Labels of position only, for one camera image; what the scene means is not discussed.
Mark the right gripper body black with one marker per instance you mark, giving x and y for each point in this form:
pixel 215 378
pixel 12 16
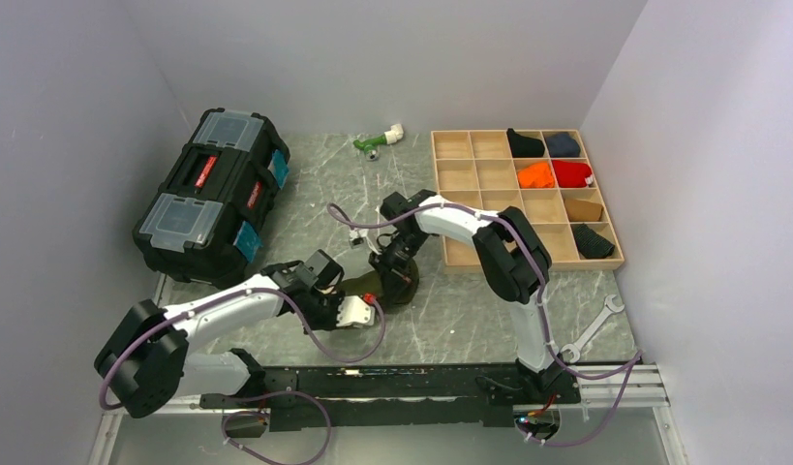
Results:
pixel 395 259

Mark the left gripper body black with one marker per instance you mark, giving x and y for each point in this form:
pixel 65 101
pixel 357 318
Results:
pixel 322 310

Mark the olive green underwear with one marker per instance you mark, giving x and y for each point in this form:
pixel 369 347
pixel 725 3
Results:
pixel 370 285

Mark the wooden compartment tray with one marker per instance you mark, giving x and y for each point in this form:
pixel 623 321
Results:
pixel 475 167

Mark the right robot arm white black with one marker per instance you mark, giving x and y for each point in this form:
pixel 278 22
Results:
pixel 513 261

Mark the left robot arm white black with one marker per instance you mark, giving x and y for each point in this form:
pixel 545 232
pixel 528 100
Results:
pixel 155 354

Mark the green white pipe fitting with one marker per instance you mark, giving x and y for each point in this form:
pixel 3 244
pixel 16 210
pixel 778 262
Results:
pixel 370 148

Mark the black plastic toolbox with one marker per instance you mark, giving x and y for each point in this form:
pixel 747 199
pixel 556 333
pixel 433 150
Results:
pixel 204 222

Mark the orange rolled cloth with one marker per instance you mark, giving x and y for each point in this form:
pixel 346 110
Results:
pixel 536 176

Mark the brown rolled cloth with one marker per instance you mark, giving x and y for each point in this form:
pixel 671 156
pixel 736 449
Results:
pixel 581 211

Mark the red rolled cloth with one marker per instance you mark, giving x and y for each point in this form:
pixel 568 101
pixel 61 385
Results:
pixel 573 175

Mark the black ribbed rolled cloth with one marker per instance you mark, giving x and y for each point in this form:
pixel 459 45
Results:
pixel 590 244

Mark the navy rolled cloth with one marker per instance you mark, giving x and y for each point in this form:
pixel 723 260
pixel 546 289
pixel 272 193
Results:
pixel 562 145

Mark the silver wrench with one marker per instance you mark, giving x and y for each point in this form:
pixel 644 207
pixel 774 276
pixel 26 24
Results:
pixel 572 352

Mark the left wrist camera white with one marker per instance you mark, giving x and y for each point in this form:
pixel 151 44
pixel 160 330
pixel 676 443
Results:
pixel 354 311

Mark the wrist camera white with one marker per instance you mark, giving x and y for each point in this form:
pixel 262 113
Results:
pixel 354 311
pixel 369 237

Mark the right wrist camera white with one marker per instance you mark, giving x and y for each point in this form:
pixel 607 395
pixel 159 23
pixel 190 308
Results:
pixel 369 237

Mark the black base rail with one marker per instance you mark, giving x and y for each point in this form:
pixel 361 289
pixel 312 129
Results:
pixel 489 394

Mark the aluminium frame rail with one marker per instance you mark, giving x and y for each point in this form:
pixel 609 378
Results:
pixel 604 390

